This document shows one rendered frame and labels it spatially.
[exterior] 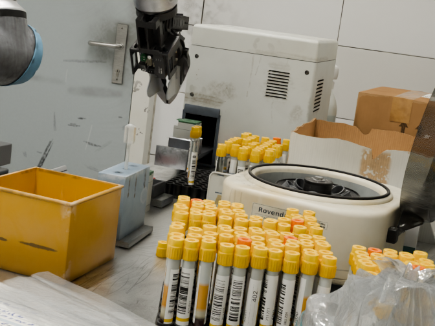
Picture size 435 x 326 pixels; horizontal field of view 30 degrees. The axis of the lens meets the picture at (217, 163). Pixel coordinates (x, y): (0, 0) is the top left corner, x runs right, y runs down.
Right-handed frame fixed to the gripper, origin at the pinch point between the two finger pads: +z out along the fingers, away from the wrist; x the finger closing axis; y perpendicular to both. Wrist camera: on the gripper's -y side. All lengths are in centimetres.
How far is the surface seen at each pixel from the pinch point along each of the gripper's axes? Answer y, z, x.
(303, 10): -143, 60, -5
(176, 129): -6.0, 12.7, -1.5
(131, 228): 40.4, -5.8, 9.7
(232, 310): 65, -23, 32
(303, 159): 9.1, 2.2, 27.8
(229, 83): -20.4, 9.7, 5.4
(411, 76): -134, 75, 37
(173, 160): 1.7, 14.2, 0.5
